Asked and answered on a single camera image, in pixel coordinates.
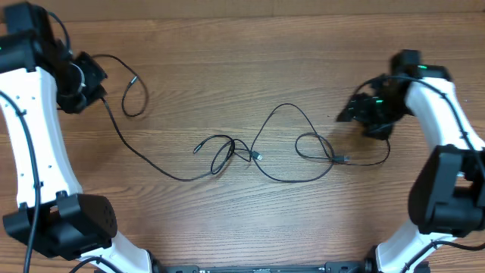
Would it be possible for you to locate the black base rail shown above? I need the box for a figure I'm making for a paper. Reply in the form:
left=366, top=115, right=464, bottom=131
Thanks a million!
left=155, top=259, right=378, bottom=273

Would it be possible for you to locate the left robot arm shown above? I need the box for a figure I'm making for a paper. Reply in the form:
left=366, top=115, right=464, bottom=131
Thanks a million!
left=1, top=2, right=158, bottom=272

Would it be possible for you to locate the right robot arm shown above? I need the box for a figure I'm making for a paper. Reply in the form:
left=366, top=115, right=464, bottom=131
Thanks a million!
left=336, top=49, right=484, bottom=272

